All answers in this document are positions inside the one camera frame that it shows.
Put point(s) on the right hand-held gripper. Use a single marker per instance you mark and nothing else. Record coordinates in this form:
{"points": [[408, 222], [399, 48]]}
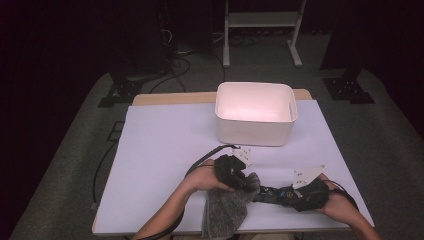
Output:
{"points": [[310, 195]]}

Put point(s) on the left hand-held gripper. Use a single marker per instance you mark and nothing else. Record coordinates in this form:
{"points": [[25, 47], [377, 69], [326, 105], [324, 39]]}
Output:
{"points": [[231, 171]]}

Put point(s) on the grey fluffy cloth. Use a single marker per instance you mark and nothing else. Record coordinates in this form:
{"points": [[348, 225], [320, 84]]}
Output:
{"points": [[226, 206]]}

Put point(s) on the white plastic bin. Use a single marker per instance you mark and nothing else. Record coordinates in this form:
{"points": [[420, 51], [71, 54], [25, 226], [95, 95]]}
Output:
{"points": [[255, 113]]}

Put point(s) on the person's right hand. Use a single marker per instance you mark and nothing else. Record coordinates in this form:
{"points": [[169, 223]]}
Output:
{"points": [[336, 200]]}

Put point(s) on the person's left hand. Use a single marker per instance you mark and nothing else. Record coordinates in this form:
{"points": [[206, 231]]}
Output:
{"points": [[203, 178]]}

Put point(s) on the black stand base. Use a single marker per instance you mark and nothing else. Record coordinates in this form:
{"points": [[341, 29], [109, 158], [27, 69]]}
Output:
{"points": [[348, 90], [121, 91]]}

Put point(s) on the white metal stand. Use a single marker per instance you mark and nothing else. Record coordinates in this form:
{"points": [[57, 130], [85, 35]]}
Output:
{"points": [[261, 19]]}

